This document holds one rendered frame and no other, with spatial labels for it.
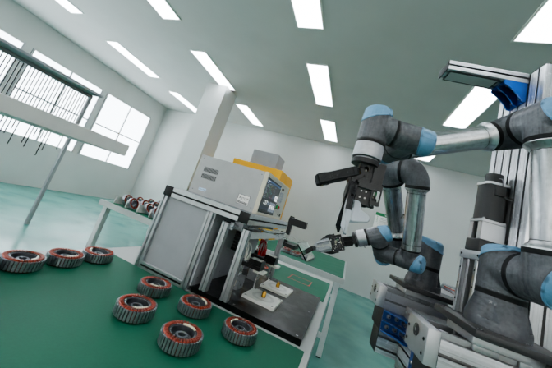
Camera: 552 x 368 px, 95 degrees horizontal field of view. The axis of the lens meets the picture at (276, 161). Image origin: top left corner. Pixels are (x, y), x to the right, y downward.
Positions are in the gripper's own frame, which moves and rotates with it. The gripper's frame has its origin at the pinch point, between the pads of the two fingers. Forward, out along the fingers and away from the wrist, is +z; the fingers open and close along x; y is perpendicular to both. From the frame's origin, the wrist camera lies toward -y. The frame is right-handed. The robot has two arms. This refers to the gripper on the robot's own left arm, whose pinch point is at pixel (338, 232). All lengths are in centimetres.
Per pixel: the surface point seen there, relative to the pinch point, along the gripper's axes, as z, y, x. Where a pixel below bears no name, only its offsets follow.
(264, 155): -105, -141, 447
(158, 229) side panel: 24, -71, 41
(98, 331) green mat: 41, -48, -5
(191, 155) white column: -52, -268, 389
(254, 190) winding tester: -6, -37, 49
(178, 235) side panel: 23, -60, 39
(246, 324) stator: 37.6, -18.0, 23.3
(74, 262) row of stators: 38, -81, 16
